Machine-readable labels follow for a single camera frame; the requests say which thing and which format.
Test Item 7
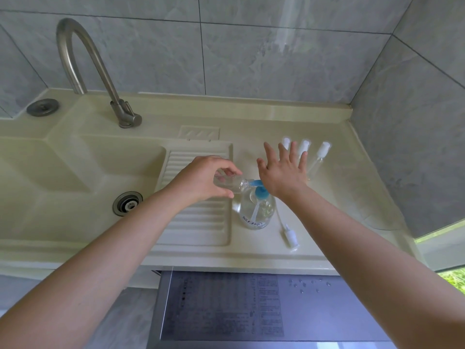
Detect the steel sink drain strainer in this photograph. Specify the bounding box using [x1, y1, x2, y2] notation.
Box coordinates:
[112, 191, 143, 217]

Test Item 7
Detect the white spray cap with tube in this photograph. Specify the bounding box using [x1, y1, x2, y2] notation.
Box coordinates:
[278, 213, 301, 253]

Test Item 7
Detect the cream sink with washboard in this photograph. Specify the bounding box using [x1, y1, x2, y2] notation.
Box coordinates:
[0, 88, 419, 279]

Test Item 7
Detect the person's right hand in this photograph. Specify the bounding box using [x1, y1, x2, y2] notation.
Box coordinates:
[256, 141, 310, 200]

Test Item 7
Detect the round steel hole cover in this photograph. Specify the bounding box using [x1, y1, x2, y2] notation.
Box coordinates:
[26, 98, 60, 117]

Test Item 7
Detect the clear hand sanitizer pump bottle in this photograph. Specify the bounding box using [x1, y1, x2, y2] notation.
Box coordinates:
[236, 179, 277, 230]

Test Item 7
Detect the person's left hand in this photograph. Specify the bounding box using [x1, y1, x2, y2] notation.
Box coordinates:
[159, 155, 243, 212]

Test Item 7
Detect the person's left forearm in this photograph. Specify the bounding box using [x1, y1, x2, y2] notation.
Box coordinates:
[0, 194, 182, 349]

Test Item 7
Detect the curved steel faucet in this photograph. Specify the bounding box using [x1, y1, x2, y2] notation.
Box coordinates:
[56, 17, 143, 129]

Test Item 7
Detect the glass window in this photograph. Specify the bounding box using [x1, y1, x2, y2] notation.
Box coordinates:
[414, 218, 465, 295]

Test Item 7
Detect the grey washing machine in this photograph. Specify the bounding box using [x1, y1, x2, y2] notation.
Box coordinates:
[145, 270, 400, 349]

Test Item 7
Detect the person's right forearm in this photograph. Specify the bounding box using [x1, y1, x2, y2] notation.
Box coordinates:
[278, 181, 465, 349]

